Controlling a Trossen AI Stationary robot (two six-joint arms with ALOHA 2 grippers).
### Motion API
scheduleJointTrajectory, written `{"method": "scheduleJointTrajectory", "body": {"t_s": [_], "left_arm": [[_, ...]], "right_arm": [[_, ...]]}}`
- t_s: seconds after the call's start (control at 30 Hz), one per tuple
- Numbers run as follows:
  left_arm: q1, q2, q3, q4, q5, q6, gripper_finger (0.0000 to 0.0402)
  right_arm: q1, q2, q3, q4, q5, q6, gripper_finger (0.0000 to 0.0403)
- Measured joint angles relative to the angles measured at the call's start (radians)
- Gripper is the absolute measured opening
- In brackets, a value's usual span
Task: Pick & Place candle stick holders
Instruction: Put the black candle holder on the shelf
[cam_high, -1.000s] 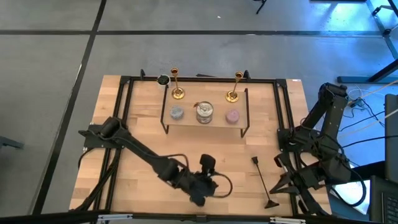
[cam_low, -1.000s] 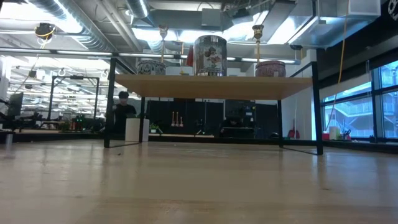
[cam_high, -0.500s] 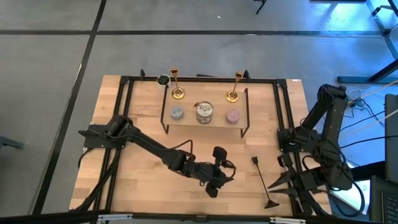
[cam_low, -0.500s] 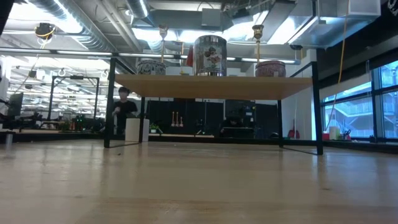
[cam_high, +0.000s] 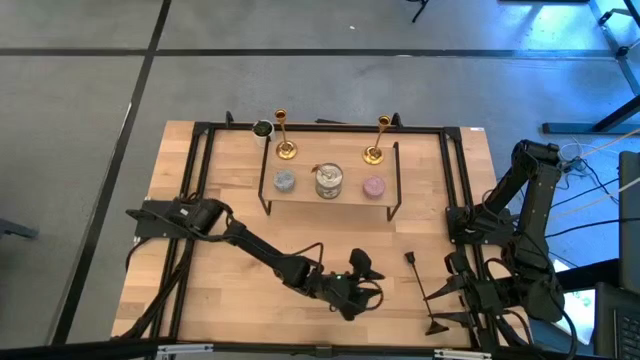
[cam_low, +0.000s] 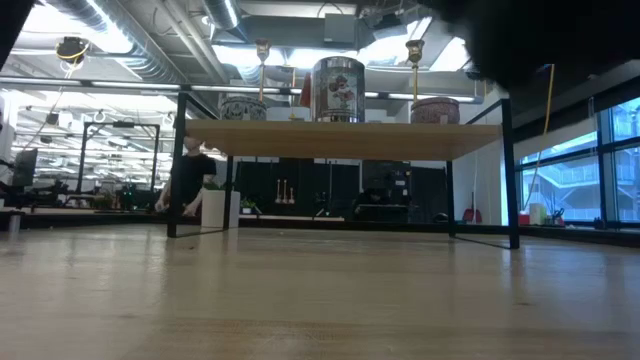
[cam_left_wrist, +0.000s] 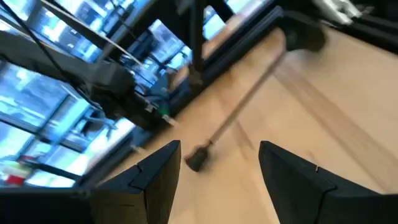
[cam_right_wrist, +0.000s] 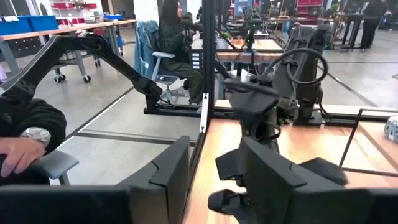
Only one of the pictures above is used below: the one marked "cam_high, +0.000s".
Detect black aluminium table frame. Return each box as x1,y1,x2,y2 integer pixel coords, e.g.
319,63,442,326
112,110,534,351

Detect black keyboard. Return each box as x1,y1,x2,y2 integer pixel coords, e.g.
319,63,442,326
592,282,640,360

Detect black tripod leg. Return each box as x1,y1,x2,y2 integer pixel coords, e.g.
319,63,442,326
407,0,431,24

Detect wooden shelf riser black legs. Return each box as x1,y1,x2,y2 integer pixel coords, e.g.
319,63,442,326
255,133,403,223

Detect gold candlestick holder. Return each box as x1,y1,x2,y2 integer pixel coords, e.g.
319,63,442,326
273,108,299,161
362,114,392,166

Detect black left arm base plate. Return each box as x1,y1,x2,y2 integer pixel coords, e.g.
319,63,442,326
124,199,204,240

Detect black desk leg frame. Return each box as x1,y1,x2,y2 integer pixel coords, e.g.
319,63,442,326
542,0,640,136

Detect open laptop bright screen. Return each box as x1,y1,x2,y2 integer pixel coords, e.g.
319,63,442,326
547,259,597,346

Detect grey chair base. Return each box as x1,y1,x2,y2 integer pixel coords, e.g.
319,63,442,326
0,218,39,241

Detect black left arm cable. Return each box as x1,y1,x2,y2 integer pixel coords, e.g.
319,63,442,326
287,241,326,269

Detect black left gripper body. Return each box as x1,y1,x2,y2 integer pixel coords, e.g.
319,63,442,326
312,248,384,322

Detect small blue-grey candle tin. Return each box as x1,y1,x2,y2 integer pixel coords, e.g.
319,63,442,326
273,168,297,194

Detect small pink candle tin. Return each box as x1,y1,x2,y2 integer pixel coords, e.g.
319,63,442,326
362,175,387,200

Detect white pot with plant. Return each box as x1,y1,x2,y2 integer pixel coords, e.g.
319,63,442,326
251,118,276,149

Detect black floor cable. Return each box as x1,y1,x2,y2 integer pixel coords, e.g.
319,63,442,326
544,217,640,241

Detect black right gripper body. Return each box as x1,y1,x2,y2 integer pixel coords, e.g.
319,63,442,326
444,249,507,347

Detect dark computer monitor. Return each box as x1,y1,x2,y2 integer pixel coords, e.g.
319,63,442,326
618,149,640,296

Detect silver frame bracket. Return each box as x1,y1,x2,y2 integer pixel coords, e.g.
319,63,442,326
155,343,215,357
433,348,494,360

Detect tall silver candle tin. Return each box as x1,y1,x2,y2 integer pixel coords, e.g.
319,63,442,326
312,162,345,200

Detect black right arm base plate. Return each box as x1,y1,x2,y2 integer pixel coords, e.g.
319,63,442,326
447,204,517,246

